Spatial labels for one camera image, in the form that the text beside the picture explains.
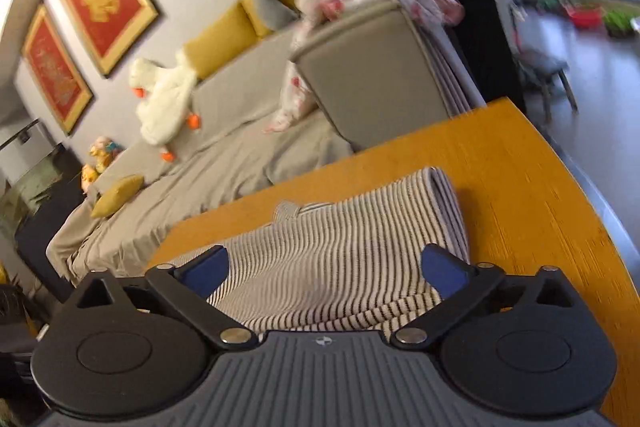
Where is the grey sofa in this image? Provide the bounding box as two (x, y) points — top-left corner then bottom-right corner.
(46, 0), (488, 285)

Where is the yellow plush toy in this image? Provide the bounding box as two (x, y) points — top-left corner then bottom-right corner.
(80, 163), (101, 192)

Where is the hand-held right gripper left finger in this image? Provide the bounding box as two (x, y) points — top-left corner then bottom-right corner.
(75, 244), (256, 350)

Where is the white goose plush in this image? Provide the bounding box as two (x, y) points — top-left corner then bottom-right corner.
(128, 49), (202, 162)

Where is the green potted plant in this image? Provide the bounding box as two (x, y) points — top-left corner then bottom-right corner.
(602, 9), (636, 38)

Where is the dark low stool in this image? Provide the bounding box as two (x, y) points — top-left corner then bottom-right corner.
(517, 49), (581, 122)

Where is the long yellow back cushion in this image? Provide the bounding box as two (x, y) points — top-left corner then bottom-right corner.
(182, 2), (258, 80)

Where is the red basin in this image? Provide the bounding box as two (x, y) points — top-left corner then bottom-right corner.
(565, 4), (603, 30)

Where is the black cabinet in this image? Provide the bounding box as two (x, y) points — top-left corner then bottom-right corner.
(15, 179), (93, 303)

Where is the small yellow pillow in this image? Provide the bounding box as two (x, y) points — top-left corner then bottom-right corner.
(90, 174), (146, 219)

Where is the glass fish tank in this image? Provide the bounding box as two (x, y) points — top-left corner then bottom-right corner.
(0, 119), (83, 208)

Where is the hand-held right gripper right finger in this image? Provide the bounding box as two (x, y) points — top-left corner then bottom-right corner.
(390, 244), (576, 350)

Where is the striped knit sweater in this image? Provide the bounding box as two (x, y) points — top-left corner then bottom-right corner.
(165, 167), (471, 343)

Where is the colourful doll toy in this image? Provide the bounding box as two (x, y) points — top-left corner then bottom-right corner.
(89, 136), (125, 172)

